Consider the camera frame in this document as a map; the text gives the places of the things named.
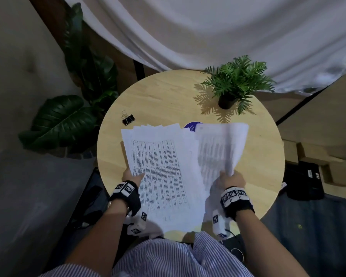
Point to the person's left hand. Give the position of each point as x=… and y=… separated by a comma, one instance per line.
x=131, y=178

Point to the person's right hand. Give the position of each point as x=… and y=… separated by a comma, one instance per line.
x=233, y=180

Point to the person's left thumb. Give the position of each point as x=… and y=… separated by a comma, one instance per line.
x=138, y=178

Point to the person's right thumb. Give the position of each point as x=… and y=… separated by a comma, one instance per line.
x=222, y=175

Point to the pile of printed paper sheets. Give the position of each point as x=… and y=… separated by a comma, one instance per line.
x=161, y=170

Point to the lifted printed paper sheet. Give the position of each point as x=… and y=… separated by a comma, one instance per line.
x=222, y=147

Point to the person's right forearm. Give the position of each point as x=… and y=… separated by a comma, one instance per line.
x=265, y=242

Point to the person's left forearm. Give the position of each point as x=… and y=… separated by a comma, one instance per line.
x=98, y=236

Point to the blue round disc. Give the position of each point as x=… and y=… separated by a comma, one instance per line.
x=191, y=126

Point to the black binder clip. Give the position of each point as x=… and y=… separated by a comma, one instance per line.
x=128, y=119

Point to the black box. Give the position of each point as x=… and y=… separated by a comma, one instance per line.
x=304, y=181

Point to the striped shirt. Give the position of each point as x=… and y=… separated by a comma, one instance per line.
x=167, y=259

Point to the large dark leafy plant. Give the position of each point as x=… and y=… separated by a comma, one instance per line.
x=75, y=106

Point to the small potted fern plant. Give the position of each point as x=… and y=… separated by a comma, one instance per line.
x=238, y=80

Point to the brown cardboard box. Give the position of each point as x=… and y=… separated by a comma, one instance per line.
x=323, y=167

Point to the white cloth curtain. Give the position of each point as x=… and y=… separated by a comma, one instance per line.
x=219, y=34

